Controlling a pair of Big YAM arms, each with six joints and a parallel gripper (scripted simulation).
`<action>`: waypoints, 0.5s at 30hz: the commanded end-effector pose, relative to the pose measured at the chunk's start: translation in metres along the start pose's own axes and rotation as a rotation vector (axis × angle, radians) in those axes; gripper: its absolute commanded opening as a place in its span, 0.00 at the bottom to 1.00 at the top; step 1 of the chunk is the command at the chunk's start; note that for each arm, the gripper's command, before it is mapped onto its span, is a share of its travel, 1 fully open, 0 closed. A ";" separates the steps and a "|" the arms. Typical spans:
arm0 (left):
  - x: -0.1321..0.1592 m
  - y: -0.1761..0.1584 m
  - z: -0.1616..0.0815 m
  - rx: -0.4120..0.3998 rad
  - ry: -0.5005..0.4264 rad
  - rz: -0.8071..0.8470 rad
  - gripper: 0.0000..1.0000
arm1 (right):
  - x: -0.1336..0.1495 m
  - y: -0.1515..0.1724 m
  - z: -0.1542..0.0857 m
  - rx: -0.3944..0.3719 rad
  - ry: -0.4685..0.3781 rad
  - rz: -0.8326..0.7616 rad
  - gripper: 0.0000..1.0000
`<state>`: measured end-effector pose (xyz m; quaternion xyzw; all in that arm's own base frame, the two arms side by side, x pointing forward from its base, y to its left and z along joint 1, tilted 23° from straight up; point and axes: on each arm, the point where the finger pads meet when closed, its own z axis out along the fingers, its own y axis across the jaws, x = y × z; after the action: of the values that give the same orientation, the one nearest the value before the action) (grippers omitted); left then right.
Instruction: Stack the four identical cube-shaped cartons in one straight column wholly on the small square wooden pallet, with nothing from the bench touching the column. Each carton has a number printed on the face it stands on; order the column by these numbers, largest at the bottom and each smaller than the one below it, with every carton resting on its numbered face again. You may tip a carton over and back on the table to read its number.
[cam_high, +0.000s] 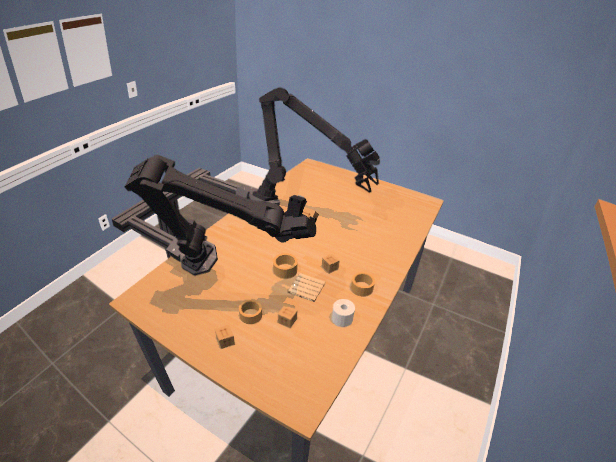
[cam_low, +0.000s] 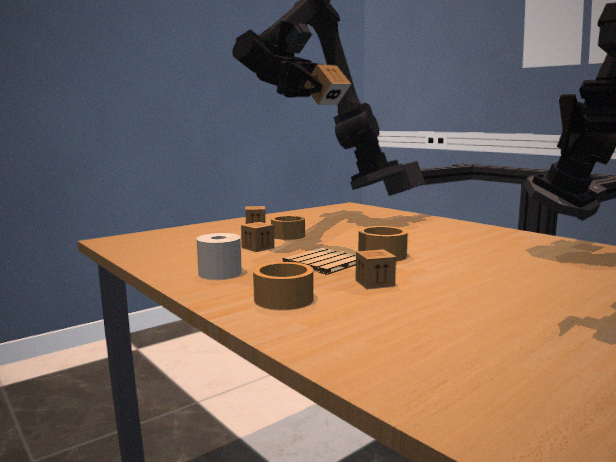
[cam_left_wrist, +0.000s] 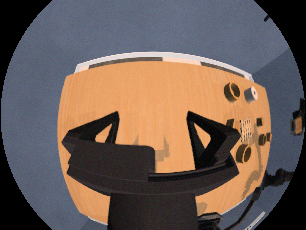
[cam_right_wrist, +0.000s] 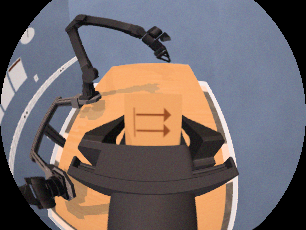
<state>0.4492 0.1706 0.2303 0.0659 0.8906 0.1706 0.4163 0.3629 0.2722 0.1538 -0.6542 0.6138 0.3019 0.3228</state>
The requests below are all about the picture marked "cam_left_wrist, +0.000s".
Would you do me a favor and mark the small wooden pallet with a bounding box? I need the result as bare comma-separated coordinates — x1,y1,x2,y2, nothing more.
240,117,252,142

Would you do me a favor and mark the grey cylinder with pale top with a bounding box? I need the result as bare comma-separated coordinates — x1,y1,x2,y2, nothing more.
244,86,258,102

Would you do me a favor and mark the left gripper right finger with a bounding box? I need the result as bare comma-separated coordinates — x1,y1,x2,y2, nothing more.
186,111,241,169

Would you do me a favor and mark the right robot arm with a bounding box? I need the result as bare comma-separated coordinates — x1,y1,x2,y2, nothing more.
262,98,305,190

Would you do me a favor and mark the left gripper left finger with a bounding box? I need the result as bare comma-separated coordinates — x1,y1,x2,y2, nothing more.
65,111,120,143

